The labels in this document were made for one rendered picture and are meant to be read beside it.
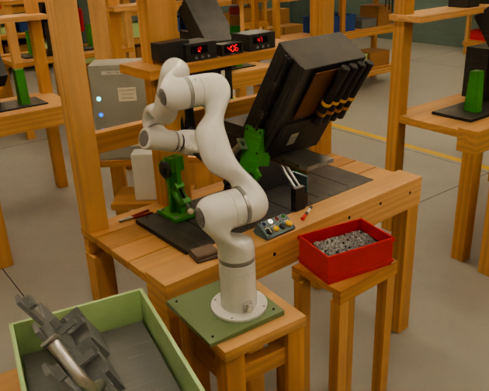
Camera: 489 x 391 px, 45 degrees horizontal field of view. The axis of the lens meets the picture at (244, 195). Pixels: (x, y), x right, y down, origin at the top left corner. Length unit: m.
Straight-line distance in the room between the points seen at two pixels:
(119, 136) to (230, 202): 0.98
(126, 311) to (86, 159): 0.75
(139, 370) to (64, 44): 1.23
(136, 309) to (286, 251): 0.72
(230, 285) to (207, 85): 0.63
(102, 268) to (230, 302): 0.89
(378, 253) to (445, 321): 1.29
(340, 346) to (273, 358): 0.43
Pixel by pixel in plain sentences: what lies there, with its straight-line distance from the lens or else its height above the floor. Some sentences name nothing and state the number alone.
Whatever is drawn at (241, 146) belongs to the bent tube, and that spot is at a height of 1.20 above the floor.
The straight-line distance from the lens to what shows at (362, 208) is 2.71.
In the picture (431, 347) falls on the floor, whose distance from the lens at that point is 3.34.
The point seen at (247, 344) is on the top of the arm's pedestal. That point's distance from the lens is 1.88.
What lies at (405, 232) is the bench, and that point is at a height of 0.62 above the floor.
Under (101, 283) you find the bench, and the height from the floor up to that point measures 0.63.
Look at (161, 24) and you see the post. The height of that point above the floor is 1.70.
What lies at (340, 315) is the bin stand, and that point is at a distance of 2.28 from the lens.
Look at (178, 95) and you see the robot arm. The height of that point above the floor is 1.57.
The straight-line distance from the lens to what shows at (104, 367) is 1.72.
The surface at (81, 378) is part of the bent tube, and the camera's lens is 1.42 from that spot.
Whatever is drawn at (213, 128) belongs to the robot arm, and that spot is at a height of 1.47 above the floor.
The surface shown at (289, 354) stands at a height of 0.72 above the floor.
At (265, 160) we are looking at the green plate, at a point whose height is 1.13.
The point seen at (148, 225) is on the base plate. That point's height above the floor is 0.90.
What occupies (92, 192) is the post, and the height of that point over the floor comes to 1.06.
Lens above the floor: 1.98
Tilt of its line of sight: 23 degrees down
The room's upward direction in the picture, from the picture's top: 2 degrees counter-clockwise
